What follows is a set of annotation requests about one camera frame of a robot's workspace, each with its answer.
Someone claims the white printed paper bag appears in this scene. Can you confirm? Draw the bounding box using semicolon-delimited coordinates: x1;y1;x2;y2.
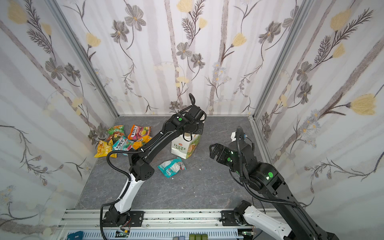
171;133;201;159

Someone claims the teal snack packet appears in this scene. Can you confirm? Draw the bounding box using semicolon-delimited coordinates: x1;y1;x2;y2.
113;136;134;151
158;157;186;178

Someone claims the yellow orange snack packet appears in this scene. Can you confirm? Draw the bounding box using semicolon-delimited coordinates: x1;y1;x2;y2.
133;135;152;150

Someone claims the orange pink snack packet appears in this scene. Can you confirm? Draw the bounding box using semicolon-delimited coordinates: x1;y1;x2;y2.
127;125;152;141

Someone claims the green snack packet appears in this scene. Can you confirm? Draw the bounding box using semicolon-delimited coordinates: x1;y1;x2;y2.
107;125;125;142

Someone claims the yellow orange chips packet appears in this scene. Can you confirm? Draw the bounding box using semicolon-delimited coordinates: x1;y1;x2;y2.
94;140;114;158

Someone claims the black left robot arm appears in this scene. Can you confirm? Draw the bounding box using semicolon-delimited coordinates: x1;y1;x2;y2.
100;104;207;228

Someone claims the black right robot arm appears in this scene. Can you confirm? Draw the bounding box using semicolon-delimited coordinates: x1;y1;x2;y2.
209;141;338;240

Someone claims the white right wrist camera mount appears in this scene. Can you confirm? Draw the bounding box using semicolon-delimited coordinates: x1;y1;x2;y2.
231;132;248;142

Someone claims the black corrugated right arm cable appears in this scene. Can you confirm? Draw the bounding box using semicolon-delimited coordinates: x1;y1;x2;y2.
235;125;301;208

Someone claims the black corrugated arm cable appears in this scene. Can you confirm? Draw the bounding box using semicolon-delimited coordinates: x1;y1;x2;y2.
235;125;301;208
98;148;145;240

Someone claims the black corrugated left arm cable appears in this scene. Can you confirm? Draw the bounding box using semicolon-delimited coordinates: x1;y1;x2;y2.
98;148;145;240

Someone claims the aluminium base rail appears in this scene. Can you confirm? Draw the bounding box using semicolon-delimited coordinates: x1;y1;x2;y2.
61;208;305;232

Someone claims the white cable duct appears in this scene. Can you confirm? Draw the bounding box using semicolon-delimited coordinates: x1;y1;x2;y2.
67;228;244;240

